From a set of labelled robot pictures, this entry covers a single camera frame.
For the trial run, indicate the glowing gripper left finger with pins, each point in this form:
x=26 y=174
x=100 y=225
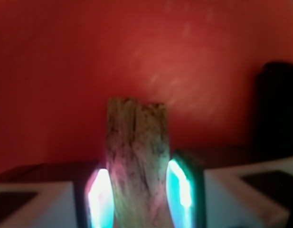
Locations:
x=93 y=196

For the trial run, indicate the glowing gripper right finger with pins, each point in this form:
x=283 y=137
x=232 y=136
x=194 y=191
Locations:
x=185 y=190

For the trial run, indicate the brown wood chip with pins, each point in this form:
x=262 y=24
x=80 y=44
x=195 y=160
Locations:
x=137 y=155

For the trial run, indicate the black rectangular block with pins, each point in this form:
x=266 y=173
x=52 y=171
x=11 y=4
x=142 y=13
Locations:
x=273 y=135

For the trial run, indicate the red plastic tray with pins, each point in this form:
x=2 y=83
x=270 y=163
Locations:
x=61 y=60

